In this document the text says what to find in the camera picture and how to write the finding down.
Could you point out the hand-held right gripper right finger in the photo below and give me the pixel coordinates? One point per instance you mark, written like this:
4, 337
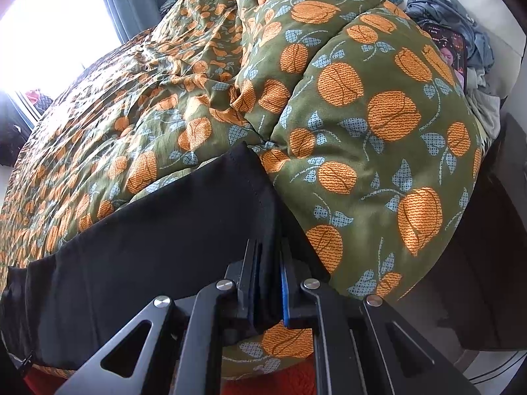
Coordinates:
285, 296

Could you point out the glass balcony door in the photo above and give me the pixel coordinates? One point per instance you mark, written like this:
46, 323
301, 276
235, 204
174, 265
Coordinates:
53, 41

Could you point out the green orange floral quilt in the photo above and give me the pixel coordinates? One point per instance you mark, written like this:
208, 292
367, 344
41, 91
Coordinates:
350, 140

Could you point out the black smartphone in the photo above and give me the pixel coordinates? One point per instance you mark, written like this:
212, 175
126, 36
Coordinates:
448, 51

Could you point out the cream padded headboard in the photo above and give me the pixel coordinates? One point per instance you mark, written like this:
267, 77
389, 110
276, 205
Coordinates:
486, 4

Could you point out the red garment on balcony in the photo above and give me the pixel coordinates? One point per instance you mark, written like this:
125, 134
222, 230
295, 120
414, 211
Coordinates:
35, 96

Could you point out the grey shiny jacket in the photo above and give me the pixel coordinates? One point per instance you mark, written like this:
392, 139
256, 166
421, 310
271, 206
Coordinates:
171, 4

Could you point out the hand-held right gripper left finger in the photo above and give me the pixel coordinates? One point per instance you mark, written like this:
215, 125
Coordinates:
251, 292

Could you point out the black pants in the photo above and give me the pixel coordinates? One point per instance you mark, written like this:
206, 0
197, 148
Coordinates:
164, 247

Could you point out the blue grey crumpled clothes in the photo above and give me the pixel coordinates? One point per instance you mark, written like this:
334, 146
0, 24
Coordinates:
448, 8

